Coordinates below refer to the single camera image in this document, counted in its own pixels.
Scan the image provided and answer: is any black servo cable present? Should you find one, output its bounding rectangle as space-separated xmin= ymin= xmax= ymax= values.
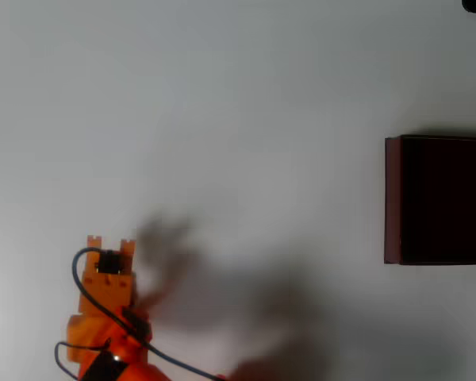
xmin=54 ymin=340 xmax=113 ymax=379

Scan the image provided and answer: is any dark brown open box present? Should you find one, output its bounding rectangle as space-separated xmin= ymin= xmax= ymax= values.
xmin=383 ymin=134 xmax=476 ymax=266

